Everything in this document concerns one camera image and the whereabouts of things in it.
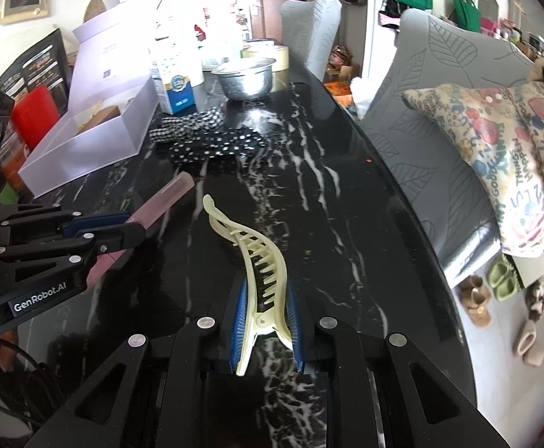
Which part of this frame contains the tan box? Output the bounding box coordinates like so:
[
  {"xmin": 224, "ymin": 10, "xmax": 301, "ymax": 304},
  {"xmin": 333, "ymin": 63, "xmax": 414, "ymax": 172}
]
[{"xmin": 77, "ymin": 105, "xmax": 121, "ymax": 134}]

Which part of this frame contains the black white gingham scrunchie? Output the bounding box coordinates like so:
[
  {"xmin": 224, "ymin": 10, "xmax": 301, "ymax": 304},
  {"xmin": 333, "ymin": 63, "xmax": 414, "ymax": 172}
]
[{"xmin": 148, "ymin": 107, "xmax": 225, "ymax": 143}]

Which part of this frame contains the cream hair claw clip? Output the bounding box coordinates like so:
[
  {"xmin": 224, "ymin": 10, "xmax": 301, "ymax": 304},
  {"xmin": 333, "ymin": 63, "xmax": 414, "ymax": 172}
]
[{"xmin": 203, "ymin": 195, "xmax": 296, "ymax": 376}]

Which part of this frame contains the black polka dot scrunchie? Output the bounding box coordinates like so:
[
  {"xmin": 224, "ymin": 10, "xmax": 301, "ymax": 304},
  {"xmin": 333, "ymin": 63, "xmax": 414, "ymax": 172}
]
[{"xmin": 168, "ymin": 127, "xmax": 269, "ymax": 164}]

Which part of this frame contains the white open gift box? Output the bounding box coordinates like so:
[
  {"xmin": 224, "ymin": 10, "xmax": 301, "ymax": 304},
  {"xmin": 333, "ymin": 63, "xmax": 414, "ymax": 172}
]
[{"xmin": 20, "ymin": 4, "xmax": 158, "ymax": 197}]

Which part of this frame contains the red canister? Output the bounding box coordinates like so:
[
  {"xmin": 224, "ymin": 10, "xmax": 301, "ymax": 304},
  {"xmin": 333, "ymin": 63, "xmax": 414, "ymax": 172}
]
[{"xmin": 10, "ymin": 85, "xmax": 60, "ymax": 151}]

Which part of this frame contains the blue white milk carton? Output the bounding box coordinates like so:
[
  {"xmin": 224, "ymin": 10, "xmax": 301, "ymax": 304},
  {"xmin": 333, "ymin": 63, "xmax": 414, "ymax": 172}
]
[{"xmin": 151, "ymin": 64, "xmax": 195, "ymax": 115}]

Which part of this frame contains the black snack bag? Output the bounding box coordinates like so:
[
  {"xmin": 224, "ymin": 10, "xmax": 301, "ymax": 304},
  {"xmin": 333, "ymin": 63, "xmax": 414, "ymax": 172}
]
[{"xmin": 0, "ymin": 29, "xmax": 71, "ymax": 116}]

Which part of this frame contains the metal bowl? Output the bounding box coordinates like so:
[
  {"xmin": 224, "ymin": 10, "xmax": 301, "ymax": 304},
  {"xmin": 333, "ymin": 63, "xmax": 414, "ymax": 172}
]
[{"xmin": 212, "ymin": 57, "xmax": 276, "ymax": 101}]

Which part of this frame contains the clear packing tape roll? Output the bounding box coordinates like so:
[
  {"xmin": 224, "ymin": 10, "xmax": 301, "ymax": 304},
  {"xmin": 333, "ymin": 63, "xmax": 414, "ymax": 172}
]
[{"xmin": 240, "ymin": 43, "xmax": 292, "ymax": 92}]

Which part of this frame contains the floral cushion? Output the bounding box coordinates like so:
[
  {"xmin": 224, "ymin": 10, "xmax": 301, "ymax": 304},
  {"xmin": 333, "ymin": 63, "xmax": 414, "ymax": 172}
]
[{"xmin": 402, "ymin": 59, "xmax": 544, "ymax": 258}]

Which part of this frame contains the far grey chair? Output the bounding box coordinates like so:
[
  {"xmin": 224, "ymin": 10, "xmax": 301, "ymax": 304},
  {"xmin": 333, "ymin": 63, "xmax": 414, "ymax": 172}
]
[{"xmin": 280, "ymin": 0, "xmax": 342, "ymax": 81}]

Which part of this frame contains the grey leaf pattern chair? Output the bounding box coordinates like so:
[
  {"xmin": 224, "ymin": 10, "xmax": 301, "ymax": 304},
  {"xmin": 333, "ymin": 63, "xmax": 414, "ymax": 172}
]
[{"xmin": 361, "ymin": 9, "xmax": 532, "ymax": 286}]

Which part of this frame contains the wall intercom panel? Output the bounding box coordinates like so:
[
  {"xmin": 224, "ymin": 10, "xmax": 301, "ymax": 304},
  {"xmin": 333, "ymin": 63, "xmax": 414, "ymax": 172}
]
[{"xmin": 0, "ymin": 0, "xmax": 50, "ymax": 25}]

